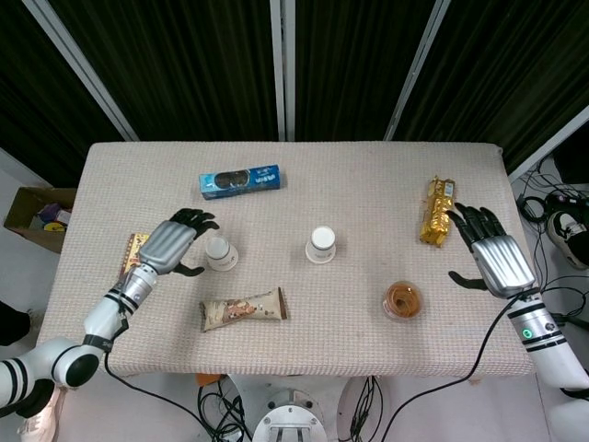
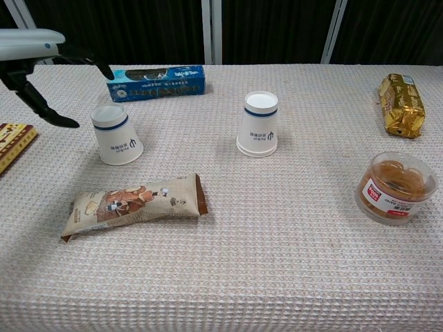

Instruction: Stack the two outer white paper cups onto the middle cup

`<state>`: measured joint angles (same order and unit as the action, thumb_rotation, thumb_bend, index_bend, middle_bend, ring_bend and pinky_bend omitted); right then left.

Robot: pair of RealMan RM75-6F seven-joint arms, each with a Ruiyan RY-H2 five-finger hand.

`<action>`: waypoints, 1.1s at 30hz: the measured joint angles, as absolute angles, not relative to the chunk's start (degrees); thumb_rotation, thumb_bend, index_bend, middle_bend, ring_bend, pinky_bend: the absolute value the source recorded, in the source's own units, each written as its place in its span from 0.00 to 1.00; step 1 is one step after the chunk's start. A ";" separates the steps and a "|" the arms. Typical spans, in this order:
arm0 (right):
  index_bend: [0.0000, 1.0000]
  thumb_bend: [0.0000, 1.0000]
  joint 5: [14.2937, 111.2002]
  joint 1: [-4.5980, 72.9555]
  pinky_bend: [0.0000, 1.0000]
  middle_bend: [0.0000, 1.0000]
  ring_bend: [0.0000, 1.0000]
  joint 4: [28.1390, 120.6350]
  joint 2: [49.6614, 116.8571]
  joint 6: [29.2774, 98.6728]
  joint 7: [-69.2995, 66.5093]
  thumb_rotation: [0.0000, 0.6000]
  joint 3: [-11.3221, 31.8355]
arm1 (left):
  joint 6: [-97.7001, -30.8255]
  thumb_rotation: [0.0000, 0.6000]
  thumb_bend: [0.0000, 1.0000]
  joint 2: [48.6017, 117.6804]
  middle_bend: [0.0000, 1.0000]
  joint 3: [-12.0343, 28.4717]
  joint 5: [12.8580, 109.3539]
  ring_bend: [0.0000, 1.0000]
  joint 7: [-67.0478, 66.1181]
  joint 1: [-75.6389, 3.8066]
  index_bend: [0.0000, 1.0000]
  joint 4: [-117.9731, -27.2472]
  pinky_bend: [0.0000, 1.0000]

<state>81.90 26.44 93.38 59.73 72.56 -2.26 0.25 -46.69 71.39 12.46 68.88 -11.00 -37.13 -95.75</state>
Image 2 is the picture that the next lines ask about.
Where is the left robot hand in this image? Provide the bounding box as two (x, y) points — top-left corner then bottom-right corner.
(0, 28), (115, 129)

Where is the white paper cup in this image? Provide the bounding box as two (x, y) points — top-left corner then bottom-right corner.
(90, 104), (145, 166)
(237, 146), (278, 158)
(236, 91), (279, 155)

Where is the brown yellow chocolate box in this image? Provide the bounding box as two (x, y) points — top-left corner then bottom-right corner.
(0, 123), (39, 176)

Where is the blue cookie box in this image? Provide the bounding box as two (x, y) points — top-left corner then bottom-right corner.
(106, 64), (206, 103)

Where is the beige illustrated snack bag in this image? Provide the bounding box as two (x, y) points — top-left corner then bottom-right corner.
(61, 172), (209, 243)

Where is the beige woven tablecloth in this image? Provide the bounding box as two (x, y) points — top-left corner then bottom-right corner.
(0, 63), (443, 332)

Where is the gold foil snack package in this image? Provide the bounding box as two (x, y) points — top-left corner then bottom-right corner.
(378, 73), (426, 140)

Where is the clear tub of rubber bands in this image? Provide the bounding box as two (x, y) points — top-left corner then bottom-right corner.
(357, 151), (440, 228)

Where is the white frame post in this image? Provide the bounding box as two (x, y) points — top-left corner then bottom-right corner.
(201, 0), (223, 66)
(6, 0), (38, 30)
(320, 0), (348, 65)

